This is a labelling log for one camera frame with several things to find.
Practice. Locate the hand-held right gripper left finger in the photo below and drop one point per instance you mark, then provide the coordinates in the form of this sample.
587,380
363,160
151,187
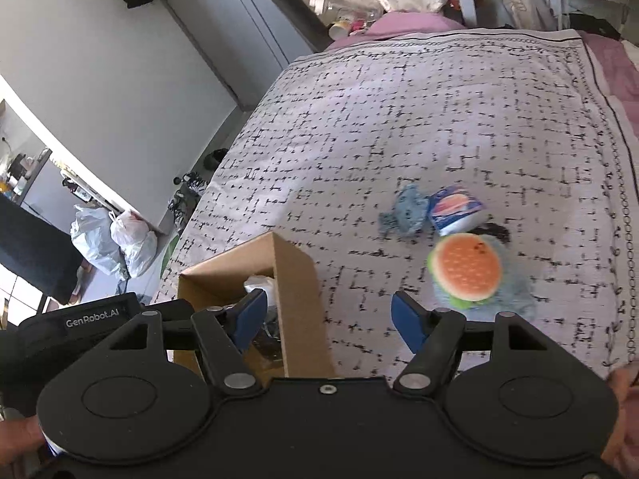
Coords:
251,318

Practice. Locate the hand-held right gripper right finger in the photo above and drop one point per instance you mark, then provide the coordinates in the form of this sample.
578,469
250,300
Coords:
407,322

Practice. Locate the white soft item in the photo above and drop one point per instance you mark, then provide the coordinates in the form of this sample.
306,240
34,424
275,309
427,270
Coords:
259,285

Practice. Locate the brown cardboard box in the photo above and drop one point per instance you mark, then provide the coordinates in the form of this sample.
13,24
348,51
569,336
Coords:
299,299

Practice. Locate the hamburger plush toy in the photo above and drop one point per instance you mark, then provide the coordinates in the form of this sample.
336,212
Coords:
467,265

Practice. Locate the blue grey knitted cloth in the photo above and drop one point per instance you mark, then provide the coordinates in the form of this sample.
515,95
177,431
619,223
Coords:
405,212

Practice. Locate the light blue fuzzy cloth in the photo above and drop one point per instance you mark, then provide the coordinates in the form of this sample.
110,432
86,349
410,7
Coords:
514,292

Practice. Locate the blue tissue packet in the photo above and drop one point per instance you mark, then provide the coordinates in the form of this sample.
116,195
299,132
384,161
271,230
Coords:
455,209

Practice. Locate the black soft item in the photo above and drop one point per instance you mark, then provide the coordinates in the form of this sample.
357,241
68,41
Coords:
494,232

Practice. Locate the person's left hand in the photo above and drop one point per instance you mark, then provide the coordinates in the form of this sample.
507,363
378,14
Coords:
20,436

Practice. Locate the person's right hand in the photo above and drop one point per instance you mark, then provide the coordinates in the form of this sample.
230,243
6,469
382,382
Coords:
624,409

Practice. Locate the pale blue plastic bag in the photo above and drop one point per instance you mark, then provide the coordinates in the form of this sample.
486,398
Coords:
95,239

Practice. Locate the black cabinet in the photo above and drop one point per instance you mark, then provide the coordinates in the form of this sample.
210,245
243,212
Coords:
35,249

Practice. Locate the white plastic bag red print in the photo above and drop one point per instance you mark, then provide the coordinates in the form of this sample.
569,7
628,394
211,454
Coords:
135,244

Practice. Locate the grey white sneaker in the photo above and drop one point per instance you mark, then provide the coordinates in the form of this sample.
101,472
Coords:
188,183

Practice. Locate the black shoe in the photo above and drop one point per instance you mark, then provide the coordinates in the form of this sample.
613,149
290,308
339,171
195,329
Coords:
215,158

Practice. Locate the white black patterned blanket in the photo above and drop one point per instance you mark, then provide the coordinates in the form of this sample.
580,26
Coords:
424,124

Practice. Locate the grey wardrobe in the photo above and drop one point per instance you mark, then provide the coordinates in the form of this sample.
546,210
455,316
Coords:
249,25

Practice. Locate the paper cup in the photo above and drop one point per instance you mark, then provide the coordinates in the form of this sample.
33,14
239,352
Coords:
340,29

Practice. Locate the clear plastic bottle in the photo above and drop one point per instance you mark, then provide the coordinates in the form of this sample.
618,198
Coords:
325,4

